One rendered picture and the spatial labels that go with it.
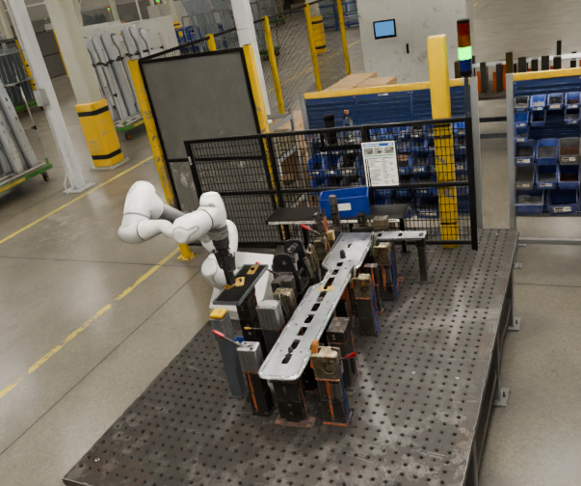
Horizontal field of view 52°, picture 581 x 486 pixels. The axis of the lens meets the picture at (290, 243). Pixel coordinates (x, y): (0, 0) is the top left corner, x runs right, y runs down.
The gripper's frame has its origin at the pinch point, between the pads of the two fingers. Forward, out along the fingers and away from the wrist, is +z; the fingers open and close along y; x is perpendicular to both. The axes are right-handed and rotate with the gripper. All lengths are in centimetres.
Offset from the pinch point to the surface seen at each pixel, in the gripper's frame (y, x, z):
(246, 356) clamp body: 24.2, -20.7, 22.9
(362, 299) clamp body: 34, 53, 33
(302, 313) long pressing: 21.9, 19.7, 25.8
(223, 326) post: 7.7, -16.4, 15.0
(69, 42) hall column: -706, 359, -81
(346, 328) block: 51, 16, 24
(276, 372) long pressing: 41, -20, 26
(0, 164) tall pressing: -790, 223, 76
